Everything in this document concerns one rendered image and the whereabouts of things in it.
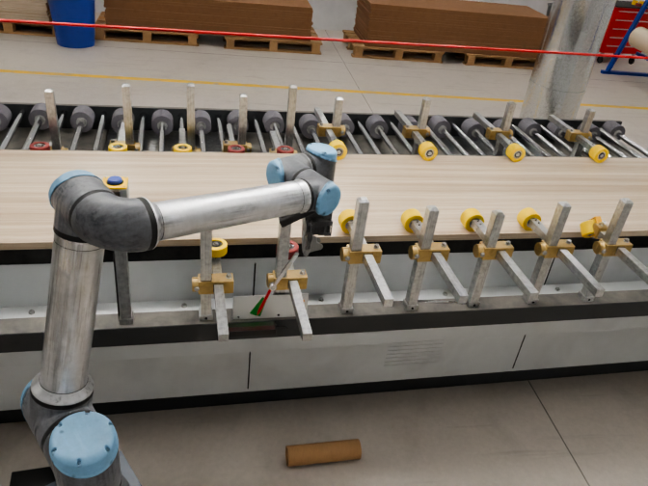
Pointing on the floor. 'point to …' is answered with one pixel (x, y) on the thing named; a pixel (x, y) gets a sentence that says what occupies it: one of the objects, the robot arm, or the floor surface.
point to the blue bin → (80, 36)
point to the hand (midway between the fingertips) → (304, 253)
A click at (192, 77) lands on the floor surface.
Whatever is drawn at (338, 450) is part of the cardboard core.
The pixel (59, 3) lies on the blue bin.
